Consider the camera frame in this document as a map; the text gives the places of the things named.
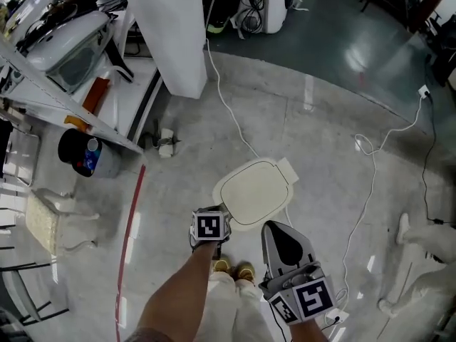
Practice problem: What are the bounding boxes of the black power cable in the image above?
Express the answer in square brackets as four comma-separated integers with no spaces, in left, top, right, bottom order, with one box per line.
[422,53,450,226]

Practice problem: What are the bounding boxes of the white ornate stool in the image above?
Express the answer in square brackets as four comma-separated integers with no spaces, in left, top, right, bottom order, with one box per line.
[25,187,100,258]

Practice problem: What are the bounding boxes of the white rounded equipment case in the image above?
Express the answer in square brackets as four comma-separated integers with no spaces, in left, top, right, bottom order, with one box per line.
[26,11,115,94]

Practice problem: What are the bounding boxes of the white power cable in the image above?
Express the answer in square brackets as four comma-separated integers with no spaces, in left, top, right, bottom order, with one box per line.
[204,37,295,229]
[322,94,428,331]

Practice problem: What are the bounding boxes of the cream lidded trash bin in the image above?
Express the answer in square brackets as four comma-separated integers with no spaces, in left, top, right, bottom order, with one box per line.
[212,157,299,233]

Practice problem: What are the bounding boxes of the dark wooden staircase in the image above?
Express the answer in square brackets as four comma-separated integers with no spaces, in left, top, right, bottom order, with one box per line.
[370,0,452,33]

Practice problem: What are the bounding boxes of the person's right yellow shoe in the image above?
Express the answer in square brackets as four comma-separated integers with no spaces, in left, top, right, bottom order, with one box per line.
[234,261,256,284]

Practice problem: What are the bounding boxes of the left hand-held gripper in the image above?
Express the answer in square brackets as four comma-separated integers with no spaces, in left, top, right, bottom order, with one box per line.
[188,207,232,261]

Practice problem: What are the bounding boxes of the person's right forearm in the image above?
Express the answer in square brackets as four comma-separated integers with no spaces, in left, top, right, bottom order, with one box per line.
[286,317,331,342]

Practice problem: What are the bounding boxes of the white square pillar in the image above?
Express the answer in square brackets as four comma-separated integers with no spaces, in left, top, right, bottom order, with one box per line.
[117,0,209,100]

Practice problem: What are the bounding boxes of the orange pad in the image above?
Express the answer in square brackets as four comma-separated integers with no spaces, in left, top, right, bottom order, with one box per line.
[63,77,111,133]

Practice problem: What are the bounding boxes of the person's left yellow shoe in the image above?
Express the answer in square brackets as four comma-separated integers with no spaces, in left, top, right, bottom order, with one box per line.
[212,258,232,274]

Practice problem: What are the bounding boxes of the white roll with dark straps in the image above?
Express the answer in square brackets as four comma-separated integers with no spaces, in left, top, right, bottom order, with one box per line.
[140,119,182,159]

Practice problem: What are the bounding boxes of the person's left forearm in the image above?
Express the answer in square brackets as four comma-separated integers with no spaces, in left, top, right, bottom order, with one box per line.
[124,240,218,342]

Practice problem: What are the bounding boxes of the grey waste bin black bag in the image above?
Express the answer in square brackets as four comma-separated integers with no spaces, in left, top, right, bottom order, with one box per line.
[58,128,122,180]

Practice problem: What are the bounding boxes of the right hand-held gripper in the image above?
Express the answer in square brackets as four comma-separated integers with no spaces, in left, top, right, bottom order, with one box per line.
[259,220,338,326]

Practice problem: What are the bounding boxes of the white metal shelving rack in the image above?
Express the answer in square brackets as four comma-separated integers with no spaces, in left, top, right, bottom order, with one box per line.
[0,0,165,156]

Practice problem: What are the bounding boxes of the person's yellow shoe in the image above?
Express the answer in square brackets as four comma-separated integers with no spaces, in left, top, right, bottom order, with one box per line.
[212,258,232,274]
[234,261,256,284]

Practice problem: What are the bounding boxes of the person's cream trousers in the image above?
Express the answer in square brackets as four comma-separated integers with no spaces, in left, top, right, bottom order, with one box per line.
[206,271,277,342]

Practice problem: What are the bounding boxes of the blue snack wrapper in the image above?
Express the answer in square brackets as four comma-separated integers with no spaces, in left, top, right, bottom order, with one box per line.
[80,150,97,169]

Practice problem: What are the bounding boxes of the white backpack shell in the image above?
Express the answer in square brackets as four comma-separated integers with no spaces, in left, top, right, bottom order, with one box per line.
[233,0,296,37]

